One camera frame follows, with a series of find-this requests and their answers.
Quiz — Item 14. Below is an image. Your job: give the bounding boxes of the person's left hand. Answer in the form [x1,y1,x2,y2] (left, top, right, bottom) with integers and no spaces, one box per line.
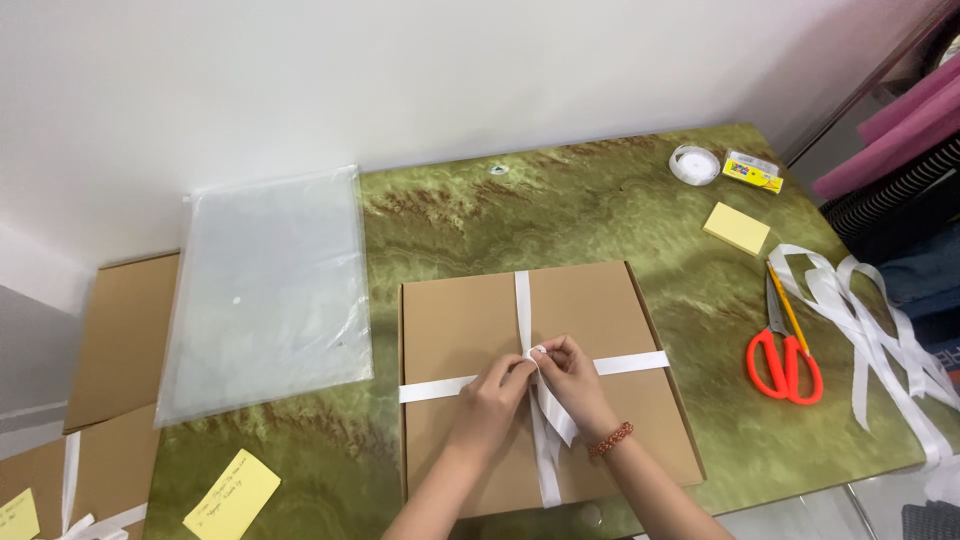
[448,352,539,462]

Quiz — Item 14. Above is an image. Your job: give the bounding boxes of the small yellow packet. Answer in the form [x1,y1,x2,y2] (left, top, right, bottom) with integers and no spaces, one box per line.
[721,148,786,195]

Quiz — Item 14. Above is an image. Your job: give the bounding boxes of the plain brown cardboard box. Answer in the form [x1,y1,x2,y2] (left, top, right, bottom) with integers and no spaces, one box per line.
[63,252,182,435]

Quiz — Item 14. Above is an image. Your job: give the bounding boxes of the grey knitted cloth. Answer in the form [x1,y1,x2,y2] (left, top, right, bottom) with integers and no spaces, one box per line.
[900,500,960,540]

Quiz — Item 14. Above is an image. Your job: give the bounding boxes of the pink cloth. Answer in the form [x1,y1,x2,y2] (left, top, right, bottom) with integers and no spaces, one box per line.
[812,51,960,201]

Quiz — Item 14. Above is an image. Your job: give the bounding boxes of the white ribbon with bow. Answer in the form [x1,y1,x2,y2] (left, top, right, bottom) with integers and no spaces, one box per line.
[46,431,150,540]

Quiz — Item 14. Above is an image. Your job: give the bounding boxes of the small written yellow sticky note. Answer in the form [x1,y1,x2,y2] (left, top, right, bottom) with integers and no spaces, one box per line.
[0,487,42,540]

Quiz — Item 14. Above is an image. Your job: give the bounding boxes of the loose white ribbon strips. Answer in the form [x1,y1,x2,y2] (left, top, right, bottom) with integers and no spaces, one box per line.
[768,243,960,471]

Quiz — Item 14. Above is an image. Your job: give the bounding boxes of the flat brown cardboard box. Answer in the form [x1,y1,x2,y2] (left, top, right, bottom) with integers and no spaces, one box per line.
[396,259,707,521]

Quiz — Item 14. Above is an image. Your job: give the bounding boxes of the stack of clear plastic bags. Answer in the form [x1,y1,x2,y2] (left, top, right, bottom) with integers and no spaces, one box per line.
[153,164,375,429]

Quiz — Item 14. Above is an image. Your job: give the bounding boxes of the orange beaded bracelet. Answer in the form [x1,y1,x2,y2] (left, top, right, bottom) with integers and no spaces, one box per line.
[587,420,636,459]

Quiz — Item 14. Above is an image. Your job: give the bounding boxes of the large written yellow sticky note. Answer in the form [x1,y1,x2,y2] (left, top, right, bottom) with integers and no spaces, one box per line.
[181,447,282,540]

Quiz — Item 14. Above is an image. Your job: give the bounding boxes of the ribbon-tied brown cardboard box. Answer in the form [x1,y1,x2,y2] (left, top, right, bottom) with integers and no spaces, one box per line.
[0,403,163,540]

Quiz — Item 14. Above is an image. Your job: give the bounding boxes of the black white striped cloth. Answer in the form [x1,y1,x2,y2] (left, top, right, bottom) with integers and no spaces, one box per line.
[819,133,960,243]

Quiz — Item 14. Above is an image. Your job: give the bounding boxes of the yellow pencil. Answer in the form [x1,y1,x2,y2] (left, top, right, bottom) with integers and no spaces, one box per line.
[765,259,812,356]

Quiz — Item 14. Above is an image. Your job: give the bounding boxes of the metal frame rail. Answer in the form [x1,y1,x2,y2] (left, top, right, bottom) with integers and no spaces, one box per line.
[778,0,955,168]

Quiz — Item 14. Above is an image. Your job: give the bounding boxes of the orange-handled scissors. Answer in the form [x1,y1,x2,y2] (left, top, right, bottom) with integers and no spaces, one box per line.
[745,268,825,407]

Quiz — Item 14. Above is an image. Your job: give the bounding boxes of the person's right hand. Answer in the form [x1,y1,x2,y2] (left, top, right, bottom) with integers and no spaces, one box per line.
[529,335,620,446]

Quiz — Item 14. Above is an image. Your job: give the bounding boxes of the yellow sticky note pad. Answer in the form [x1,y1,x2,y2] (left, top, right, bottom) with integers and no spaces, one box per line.
[702,201,772,258]

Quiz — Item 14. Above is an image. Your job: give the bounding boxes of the white ribbon roll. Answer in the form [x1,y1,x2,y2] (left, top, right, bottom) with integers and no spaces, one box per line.
[668,144,723,187]

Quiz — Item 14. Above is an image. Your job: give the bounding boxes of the white ribbon around box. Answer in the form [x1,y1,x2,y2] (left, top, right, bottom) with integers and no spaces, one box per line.
[398,270,672,510]

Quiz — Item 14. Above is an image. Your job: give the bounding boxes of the blue denim cloth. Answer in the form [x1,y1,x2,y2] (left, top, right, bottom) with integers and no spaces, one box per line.
[876,223,960,320]

